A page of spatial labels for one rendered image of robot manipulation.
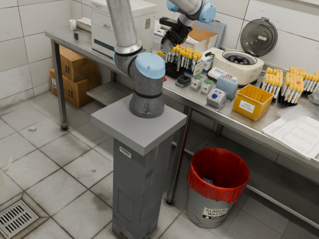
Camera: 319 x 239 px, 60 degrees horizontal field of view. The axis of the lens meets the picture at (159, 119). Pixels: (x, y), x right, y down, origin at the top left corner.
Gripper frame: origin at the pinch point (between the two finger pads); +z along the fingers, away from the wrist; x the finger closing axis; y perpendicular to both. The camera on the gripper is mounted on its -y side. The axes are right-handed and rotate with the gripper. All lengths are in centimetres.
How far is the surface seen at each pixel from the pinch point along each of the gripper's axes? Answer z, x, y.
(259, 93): -19, 11, 51
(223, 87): -9.0, 5.7, 37.7
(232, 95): -10.0, 5.8, 43.5
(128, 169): 26, -46, 39
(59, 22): 108, 46, -115
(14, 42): 117, 0, -110
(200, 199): 43, -10, 79
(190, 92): 2.9, -2.3, 28.5
